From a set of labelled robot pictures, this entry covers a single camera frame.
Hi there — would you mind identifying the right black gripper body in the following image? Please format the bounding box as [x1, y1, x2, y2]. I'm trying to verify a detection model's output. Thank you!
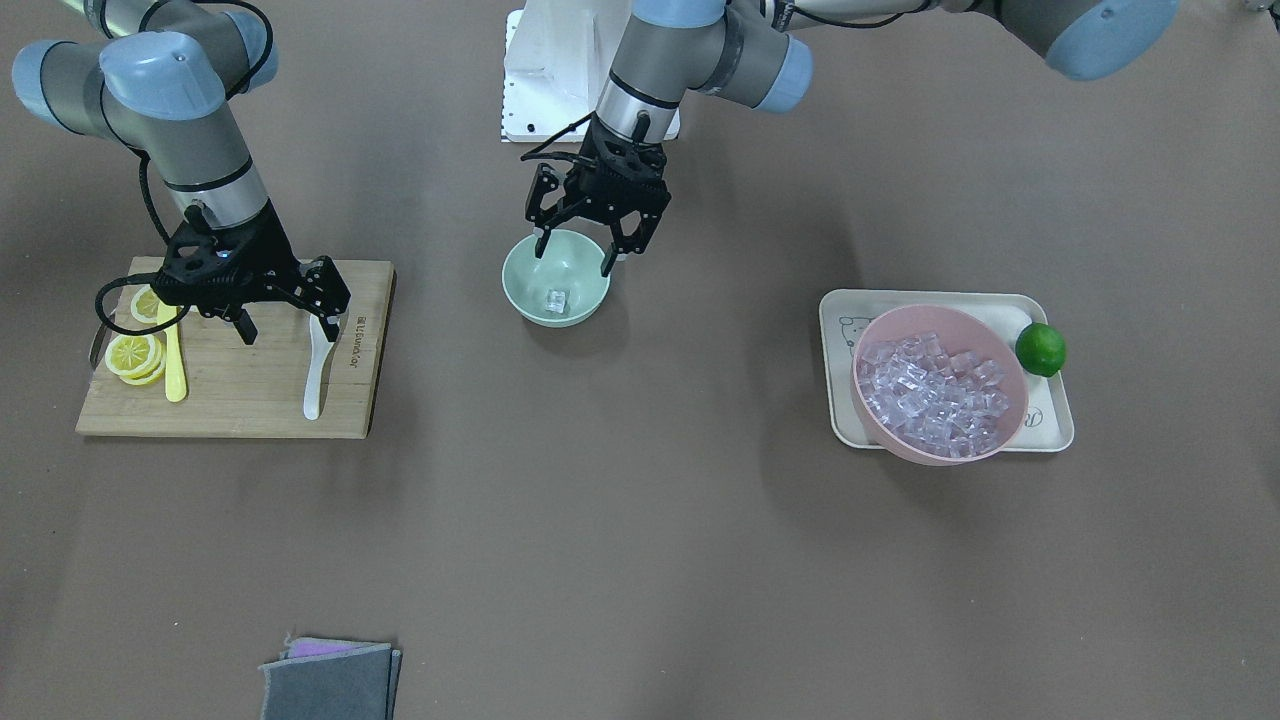
[205, 202, 300, 316]

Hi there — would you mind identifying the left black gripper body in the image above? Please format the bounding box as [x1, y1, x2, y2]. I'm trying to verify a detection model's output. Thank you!
[564, 117, 671, 225]

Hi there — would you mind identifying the white ceramic spoon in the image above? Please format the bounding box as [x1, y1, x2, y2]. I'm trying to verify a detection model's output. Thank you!
[302, 316, 340, 421]

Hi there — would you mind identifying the clear acrylic ice cube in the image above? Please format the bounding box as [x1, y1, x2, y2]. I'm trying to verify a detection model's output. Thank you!
[544, 288, 568, 316]

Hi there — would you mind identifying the pink bowl of ice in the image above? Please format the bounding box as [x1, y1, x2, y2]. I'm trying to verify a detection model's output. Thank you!
[847, 302, 1030, 466]

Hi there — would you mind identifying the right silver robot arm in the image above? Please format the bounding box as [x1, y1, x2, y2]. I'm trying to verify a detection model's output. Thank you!
[12, 1, 351, 345]

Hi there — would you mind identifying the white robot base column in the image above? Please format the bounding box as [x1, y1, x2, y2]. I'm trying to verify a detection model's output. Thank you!
[500, 1, 632, 143]

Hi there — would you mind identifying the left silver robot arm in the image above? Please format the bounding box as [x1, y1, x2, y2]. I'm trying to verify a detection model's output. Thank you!
[525, 1, 1180, 277]

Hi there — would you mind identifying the mint green bowl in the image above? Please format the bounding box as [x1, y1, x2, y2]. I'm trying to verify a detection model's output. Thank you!
[500, 229, 611, 328]

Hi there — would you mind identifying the bamboo cutting board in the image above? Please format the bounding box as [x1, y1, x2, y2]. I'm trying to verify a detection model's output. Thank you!
[76, 260, 396, 439]

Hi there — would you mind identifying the yellow plastic knife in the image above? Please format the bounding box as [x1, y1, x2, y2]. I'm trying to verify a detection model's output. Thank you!
[157, 302, 188, 404]

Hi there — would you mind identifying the lemon slice near bun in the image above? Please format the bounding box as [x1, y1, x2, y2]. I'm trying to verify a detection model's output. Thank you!
[129, 284, 164, 325]

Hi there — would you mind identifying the lemon slice stack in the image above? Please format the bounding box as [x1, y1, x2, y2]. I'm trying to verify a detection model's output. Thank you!
[102, 334, 166, 386]

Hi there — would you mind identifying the grey folded cloth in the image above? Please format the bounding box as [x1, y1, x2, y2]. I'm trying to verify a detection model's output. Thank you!
[260, 635, 402, 719]

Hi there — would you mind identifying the green lime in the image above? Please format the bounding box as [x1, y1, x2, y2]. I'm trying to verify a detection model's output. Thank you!
[1014, 322, 1068, 378]

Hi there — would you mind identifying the cream serving tray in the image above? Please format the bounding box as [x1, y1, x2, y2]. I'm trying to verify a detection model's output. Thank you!
[818, 290, 1076, 454]

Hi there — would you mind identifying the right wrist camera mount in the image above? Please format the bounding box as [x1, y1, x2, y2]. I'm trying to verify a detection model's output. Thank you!
[151, 219, 236, 309]

